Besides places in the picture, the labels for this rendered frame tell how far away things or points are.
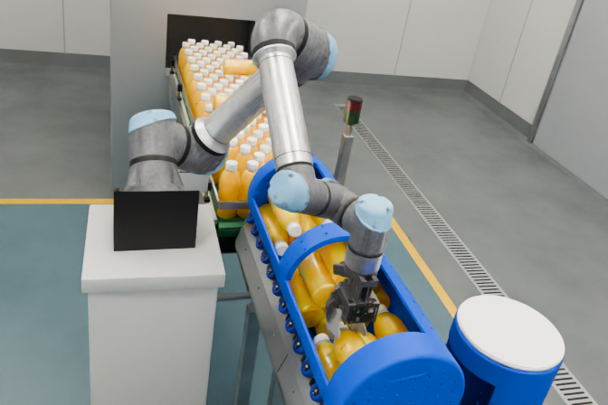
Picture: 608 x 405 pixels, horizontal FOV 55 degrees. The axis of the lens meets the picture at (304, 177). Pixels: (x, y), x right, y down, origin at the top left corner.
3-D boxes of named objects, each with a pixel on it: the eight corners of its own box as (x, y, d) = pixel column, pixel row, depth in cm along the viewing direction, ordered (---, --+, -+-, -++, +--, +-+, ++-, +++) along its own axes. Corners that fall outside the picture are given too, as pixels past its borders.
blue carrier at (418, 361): (330, 469, 121) (339, 372, 107) (247, 232, 194) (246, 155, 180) (454, 438, 128) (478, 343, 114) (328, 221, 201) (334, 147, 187)
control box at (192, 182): (177, 193, 197) (179, 165, 192) (172, 165, 213) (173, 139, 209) (207, 193, 200) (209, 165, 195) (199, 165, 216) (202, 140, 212)
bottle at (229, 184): (237, 209, 211) (242, 164, 203) (235, 220, 205) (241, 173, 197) (217, 207, 211) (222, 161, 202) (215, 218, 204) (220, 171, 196)
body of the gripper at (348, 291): (342, 327, 122) (353, 281, 117) (329, 300, 129) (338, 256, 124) (375, 324, 124) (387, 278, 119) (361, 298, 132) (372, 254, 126)
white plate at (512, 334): (495, 283, 171) (494, 286, 172) (436, 315, 154) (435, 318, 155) (584, 341, 154) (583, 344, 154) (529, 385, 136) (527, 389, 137)
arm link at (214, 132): (153, 140, 157) (294, 0, 133) (195, 152, 169) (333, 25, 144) (163, 176, 152) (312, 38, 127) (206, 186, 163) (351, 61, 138)
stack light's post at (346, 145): (304, 342, 285) (345, 136, 235) (301, 336, 289) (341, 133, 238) (312, 341, 286) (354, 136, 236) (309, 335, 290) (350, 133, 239)
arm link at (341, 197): (306, 168, 121) (343, 193, 114) (337, 178, 130) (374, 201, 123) (289, 202, 123) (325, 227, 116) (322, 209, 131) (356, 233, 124)
